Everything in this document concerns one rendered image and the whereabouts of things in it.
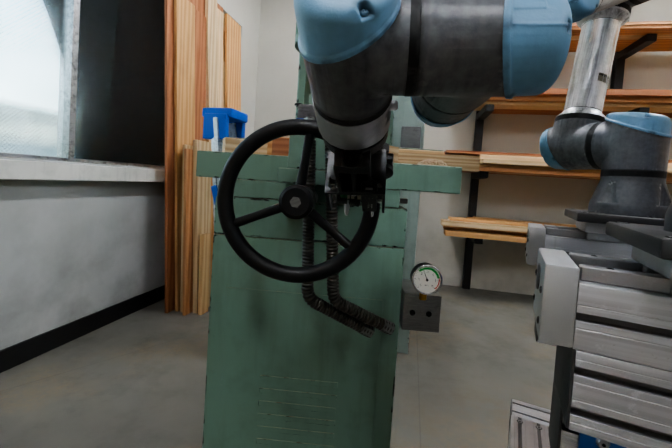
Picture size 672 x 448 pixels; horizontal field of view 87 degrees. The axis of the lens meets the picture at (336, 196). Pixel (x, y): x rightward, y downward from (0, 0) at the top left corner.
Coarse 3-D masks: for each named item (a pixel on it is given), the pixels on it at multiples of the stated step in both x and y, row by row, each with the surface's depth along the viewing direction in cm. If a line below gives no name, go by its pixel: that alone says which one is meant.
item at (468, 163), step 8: (400, 152) 94; (408, 152) 94; (400, 160) 94; (408, 160) 94; (416, 160) 94; (448, 160) 94; (456, 160) 93; (464, 160) 93; (472, 160) 93; (464, 168) 93; (472, 168) 93
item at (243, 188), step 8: (240, 184) 81; (248, 184) 81; (256, 184) 81; (264, 184) 81; (272, 184) 81; (280, 184) 81; (288, 184) 80; (296, 184) 80; (240, 192) 81; (248, 192) 81; (256, 192) 81; (264, 192) 81; (272, 192) 81; (280, 192) 81; (320, 192) 80; (392, 192) 79; (320, 200) 80; (392, 200) 79
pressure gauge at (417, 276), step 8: (424, 264) 74; (416, 272) 73; (432, 272) 73; (440, 272) 73; (416, 280) 73; (424, 280) 73; (432, 280) 73; (440, 280) 73; (416, 288) 73; (424, 288) 73; (432, 288) 73; (424, 296) 75
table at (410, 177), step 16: (208, 160) 81; (224, 160) 81; (256, 160) 81; (272, 160) 80; (208, 176) 82; (240, 176) 81; (256, 176) 81; (272, 176) 81; (288, 176) 71; (320, 176) 70; (400, 176) 79; (416, 176) 79; (432, 176) 79; (448, 176) 78; (448, 192) 79
